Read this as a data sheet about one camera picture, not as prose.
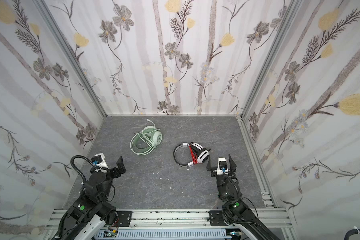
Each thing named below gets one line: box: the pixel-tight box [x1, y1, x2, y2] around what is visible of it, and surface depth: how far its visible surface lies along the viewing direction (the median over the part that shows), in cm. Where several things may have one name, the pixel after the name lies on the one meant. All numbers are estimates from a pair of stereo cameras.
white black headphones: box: [173, 142, 210, 167], surface depth 92 cm
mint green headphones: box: [132, 125, 163, 154], surface depth 100 cm
